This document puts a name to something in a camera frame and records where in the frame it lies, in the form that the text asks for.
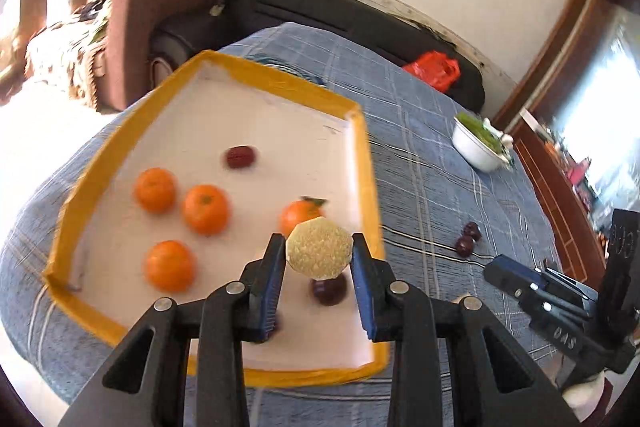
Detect black leather sofa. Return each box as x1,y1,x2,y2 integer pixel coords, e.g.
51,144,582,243
150,0,486,112

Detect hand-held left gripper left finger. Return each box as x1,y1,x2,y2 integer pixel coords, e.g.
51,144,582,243
59,233,288,427

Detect tangerine with green leaf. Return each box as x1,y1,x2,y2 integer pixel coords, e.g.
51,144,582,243
279,196,328,239

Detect blue plaid tablecloth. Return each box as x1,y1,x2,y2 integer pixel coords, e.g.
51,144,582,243
0,22,566,427

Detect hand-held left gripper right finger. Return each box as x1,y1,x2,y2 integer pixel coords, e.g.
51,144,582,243
350,233,581,427

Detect patterned throw cloth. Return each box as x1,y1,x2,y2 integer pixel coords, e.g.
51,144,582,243
22,0,113,108

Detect orange tangerine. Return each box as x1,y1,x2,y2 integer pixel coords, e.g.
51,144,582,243
181,184,232,236
134,167,178,214
144,240,196,293

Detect green lettuce leaves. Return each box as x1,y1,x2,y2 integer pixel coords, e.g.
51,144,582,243
457,112,511,152

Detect yellow-edged white tray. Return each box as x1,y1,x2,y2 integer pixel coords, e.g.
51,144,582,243
44,49,388,390

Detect large dark plum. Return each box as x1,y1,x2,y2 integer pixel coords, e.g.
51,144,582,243
310,274,348,307

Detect brown armchair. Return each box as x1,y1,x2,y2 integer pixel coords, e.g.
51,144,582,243
107,0,241,112

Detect wooden cabinet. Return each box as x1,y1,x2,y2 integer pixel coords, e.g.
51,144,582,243
492,0,640,278

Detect small red plum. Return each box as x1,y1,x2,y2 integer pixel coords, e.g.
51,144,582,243
223,145,260,170

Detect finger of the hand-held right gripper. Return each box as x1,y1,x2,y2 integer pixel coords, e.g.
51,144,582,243
483,263,540,304
495,255,548,288

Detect red plastic bag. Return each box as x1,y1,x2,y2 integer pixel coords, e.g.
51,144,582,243
402,51,461,92

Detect white bowl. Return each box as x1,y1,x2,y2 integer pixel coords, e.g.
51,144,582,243
452,114,513,172

